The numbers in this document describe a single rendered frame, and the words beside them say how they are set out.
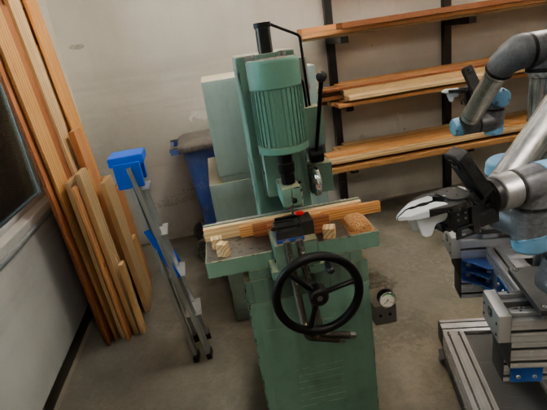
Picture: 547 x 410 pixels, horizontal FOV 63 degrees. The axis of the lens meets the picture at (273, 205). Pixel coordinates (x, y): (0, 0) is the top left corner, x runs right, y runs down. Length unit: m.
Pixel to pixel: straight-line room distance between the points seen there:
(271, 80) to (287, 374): 1.07
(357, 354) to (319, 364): 0.15
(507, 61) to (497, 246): 0.66
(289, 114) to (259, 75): 0.15
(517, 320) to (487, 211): 0.52
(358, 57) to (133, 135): 1.98
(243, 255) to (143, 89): 2.50
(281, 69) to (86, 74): 2.60
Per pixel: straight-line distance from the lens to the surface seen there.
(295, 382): 1.83
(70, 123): 3.13
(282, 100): 1.46
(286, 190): 1.56
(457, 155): 0.88
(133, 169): 2.14
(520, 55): 1.72
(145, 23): 3.79
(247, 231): 1.64
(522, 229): 1.05
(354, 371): 1.86
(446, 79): 3.76
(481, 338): 2.24
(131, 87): 3.82
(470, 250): 1.85
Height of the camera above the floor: 1.57
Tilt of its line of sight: 21 degrees down
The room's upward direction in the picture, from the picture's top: 9 degrees counter-clockwise
